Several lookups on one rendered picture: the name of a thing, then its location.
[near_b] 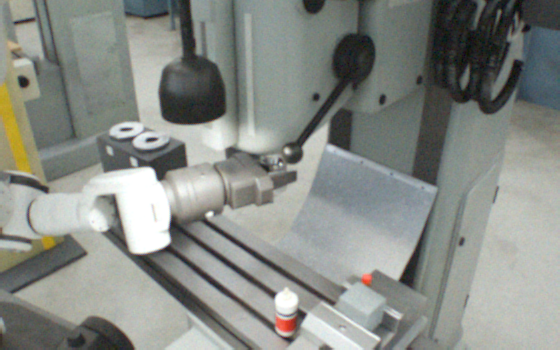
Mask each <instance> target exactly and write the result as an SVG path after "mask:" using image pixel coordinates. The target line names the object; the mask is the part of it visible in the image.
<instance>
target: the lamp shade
mask: <svg viewBox="0 0 560 350"><path fill-rule="evenodd" d="M158 94H159V97H158V101H159V108H160V114H161V117H162V118H163V119H164V120H165V121H167V122H170V123H173V124H178V125H200V124H205V123H209V122H213V121H215V120H218V119H219V118H221V117H223V116H224V115H225V114H226V112H227V101H226V86H225V83H224V80H223V78H222V75H221V73H220V72H219V69H218V67H217V65H216V63H215V62H213V61H211V60H210V59H208V58H206V57H205V56H203V55H199V54H195V55H194V56H193V57H184V56H179V57H177V58H175V59H174V60H173V61H171V62H170V63H169V64H168V65H166V66H164V67H163V69H162V73H161V78H160V84H159V89H158Z"/></svg>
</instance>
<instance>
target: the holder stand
mask: <svg viewBox="0 0 560 350"><path fill-rule="evenodd" d="M96 140H97V143H98V147H99V156H100V160H101V164H102V168H103V172H104V174H106V173H110V172H115V171H122V170H130V169H138V168H150V169H152V170H153V171H154V173H155V178H156V181H158V182H160V181H164V177H165V176H166V174H167V172H169V171H173V170H176V169H180V168H185V167H188V163H187V154H186V146H185V142H183V141H180V140H178V139H176V138H174V137H171V136H169V135H167V134H166V133H163V132H158V131H156V130H153V129H150V128H149V127H146V126H144V125H143V126H142V125H141V124H138V123H133V122H130V123H124V124H120V125H116V126H114V128H112V129H111V130H110V131H109V132H107V133H104V134H102V135H100V136H98V137H96Z"/></svg>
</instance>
